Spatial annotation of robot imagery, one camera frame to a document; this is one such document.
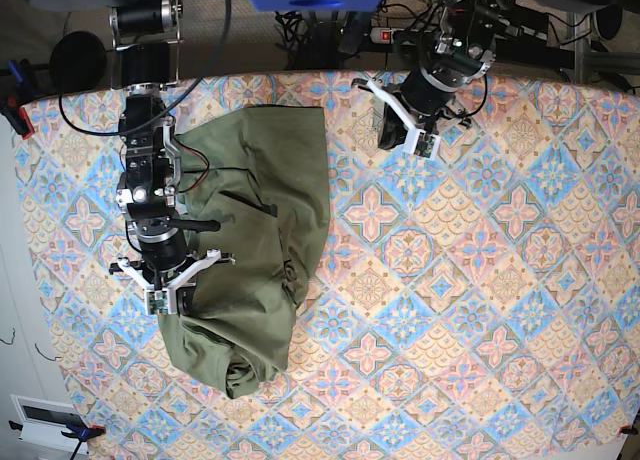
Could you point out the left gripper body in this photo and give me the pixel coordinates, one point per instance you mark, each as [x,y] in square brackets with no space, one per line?
[426,98]

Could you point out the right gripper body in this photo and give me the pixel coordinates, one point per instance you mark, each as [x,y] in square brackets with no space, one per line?
[164,255]

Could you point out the green t-shirt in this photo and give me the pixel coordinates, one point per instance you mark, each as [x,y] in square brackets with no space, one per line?
[268,187]

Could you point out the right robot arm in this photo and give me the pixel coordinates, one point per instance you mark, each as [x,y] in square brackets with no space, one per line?
[146,33]

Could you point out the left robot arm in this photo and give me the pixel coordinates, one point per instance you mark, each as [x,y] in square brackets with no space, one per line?
[455,47]

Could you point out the white power strip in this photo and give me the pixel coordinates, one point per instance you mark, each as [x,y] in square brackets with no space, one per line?
[386,35]

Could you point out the blue orange clamp lower left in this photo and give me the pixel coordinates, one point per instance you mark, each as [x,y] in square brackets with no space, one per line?
[80,432]

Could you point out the blue orange clamp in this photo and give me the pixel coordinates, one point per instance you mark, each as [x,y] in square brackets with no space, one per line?
[80,432]
[17,89]

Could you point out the patterned tablecloth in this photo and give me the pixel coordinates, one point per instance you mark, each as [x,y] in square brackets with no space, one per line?
[481,306]

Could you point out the blue orange clamp upper left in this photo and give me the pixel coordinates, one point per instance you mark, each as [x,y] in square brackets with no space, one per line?
[17,89]

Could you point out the orange clamp lower right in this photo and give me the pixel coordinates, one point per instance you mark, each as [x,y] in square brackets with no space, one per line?
[629,430]

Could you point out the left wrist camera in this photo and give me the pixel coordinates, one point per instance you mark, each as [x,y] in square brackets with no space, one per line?
[421,143]

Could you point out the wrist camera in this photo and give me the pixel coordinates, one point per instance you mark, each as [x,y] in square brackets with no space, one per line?
[421,143]
[161,302]

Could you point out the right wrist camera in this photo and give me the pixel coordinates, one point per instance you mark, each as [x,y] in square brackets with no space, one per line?
[161,302]

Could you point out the white wall box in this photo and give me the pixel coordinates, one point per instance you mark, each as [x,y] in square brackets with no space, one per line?
[44,422]

